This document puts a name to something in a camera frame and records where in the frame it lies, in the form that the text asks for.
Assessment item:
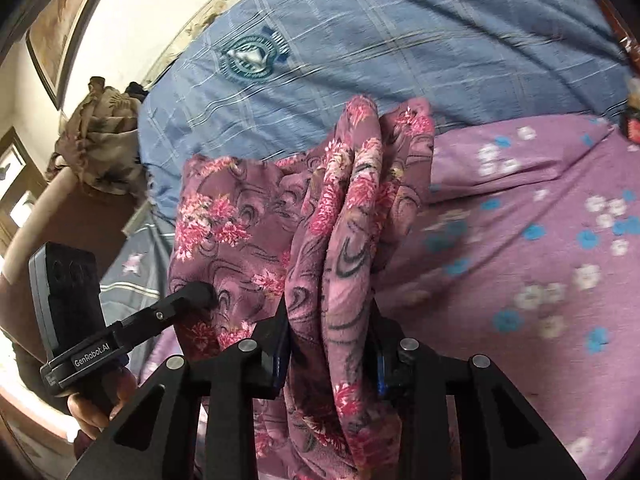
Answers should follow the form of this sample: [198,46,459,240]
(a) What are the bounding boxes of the window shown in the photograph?
[0,130,46,241]

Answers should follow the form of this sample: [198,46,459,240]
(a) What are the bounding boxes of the lilac flower print cloth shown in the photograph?
[140,112,640,480]

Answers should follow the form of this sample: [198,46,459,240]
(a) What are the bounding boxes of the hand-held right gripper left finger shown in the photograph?
[65,295,291,480]

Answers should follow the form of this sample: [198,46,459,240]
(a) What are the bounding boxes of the beige dark floral cloth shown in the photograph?
[47,76,151,196]

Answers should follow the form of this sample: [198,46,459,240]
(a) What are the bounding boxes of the grey star print sheet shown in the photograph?
[100,220,176,376]

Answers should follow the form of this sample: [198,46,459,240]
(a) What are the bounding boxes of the blue striped quilt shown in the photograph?
[137,0,636,221]

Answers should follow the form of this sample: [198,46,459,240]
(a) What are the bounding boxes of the red dark object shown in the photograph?
[607,10,640,148]

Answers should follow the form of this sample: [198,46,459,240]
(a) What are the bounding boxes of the framed wall picture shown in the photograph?
[25,0,126,111]

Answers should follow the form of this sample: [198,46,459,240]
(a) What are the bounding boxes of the beige cloth strip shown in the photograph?
[121,200,153,238]

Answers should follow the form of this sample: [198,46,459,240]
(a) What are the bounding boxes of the person's left hand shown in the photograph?
[67,367,138,443]

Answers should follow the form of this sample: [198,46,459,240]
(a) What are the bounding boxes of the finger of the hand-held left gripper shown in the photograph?
[120,282,218,351]

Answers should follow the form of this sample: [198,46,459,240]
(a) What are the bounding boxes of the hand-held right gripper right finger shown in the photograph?
[367,305,588,480]

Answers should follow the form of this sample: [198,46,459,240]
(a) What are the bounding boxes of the brown bed frame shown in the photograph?
[0,165,148,311]

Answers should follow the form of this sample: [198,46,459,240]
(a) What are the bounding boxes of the mauve swirl floral garment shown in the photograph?
[167,95,436,480]

